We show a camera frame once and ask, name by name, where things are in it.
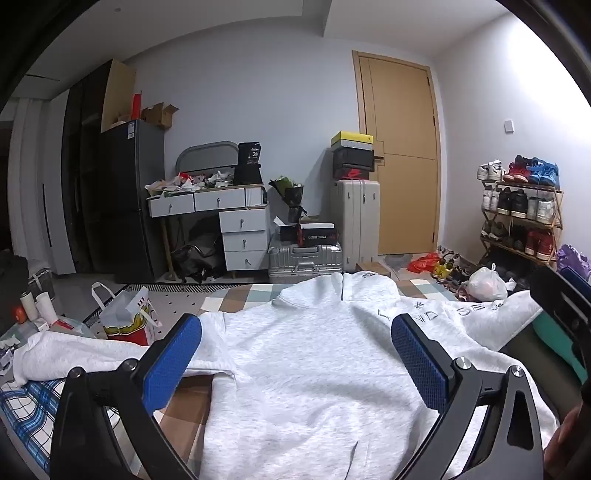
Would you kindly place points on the blue plaid cloth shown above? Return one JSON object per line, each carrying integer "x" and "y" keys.
{"x": 27, "y": 406}

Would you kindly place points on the open cardboard box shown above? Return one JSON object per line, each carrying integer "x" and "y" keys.
{"x": 159, "y": 117}

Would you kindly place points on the wooden door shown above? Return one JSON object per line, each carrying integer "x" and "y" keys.
{"x": 401, "y": 115}

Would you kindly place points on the pile of desk clutter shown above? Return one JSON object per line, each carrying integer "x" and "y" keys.
{"x": 184, "y": 182}

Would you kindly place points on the teal cloth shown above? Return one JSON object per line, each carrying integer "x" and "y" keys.
{"x": 549, "y": 334}

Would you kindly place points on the black duffel bag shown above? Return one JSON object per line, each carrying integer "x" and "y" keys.
{"x": 196, "y": 258}

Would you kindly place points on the person's right hand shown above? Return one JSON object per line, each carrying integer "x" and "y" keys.
{"x": 570, "y": 438}

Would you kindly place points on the low table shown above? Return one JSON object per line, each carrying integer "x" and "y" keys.
{"x": 64, "y": 328}

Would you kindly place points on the black box with red print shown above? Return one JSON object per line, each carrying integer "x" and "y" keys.
{"x": 317, "y": 235}

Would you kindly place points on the grey rounded board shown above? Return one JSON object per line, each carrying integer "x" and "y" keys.
{"x": 205, "y": 157}

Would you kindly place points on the light grey hoodie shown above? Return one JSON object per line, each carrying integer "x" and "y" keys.
{"x": 300, "y": 360}

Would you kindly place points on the small black box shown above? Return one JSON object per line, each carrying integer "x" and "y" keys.
{"x": 286, "y": 230}

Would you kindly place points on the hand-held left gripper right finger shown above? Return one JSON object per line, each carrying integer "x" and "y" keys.
{"x": 418, "y": 364}

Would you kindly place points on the white drawer desk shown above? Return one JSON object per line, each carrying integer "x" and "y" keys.
{"x": 217, "y": 199}

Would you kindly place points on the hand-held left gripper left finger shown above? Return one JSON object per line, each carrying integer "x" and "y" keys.
{"x": 173, "y": 360}

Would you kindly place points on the white suitcase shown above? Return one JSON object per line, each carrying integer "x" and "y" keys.
{"x": 355, "y": 221}

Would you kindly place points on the dark sofa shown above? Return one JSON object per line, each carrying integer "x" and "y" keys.
{"x": 11, "y": 286}

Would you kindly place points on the black printed bag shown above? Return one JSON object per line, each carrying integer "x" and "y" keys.
{"x": 248, "y": 170}

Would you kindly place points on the checked brown blue blanket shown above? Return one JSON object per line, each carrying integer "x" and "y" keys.
{"x": 180, "y": 410}

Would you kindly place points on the yellow shoebox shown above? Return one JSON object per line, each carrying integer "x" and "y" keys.
{"x": 351, "y": 138}

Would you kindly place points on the clear plastic storage box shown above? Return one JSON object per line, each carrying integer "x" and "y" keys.
{"x": 300, "y": 261}

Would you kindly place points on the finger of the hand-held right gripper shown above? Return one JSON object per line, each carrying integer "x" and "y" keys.
{"x": 554, "y": 304}

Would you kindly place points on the red ball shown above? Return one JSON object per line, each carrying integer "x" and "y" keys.
{"x": 18, "y": 316}

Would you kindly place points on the cream cup with dark rim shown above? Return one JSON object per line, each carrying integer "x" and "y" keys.
{"x": 28, "y": 307}

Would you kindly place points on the black wrapped flower bouquet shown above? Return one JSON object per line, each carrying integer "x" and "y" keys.
{"x": 288, "y": 189}

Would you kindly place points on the scattered slippers and shoes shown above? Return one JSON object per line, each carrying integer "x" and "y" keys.
{"x": 443, "y": 270}

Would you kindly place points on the white red paper shopping bag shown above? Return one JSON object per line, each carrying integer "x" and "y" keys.
{"x": 124, "y": 314}

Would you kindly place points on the white cabinet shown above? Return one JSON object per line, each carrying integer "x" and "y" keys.
{"x": 55, "y": 184}

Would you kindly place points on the tall cardboard sheet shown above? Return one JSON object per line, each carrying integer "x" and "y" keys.
{"x": 119, "y": 92}

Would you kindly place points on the white wall switch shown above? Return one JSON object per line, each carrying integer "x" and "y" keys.
{"x": 508, "y": 127}

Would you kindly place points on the purple bag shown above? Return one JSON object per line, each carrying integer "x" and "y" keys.
{"x": 575, "y": 261}

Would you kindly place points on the white plastic bag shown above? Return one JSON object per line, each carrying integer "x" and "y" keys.
{"x": 487, "y": 286}

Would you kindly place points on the wooden shoe rack with shoes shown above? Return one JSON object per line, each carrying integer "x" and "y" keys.
{"x": 542, "y": 173}

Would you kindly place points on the dark refrigerator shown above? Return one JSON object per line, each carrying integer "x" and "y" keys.
{"x": 131, "y": 198}

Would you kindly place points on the plain white paper cup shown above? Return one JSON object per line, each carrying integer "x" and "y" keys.
{"x": 45, "y": 307}

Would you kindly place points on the small cardboard box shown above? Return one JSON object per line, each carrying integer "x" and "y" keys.
{"x": 371, "y": 267}

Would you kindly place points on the dark wardrobe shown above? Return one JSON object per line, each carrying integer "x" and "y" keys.
{"x": 83, "y": 161}

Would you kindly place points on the black red shoebox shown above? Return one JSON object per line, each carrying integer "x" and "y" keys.
{"x": 353, "y": 173}

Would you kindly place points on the red plastic bag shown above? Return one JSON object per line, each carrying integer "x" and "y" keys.
{"x": 422, "y": 264}

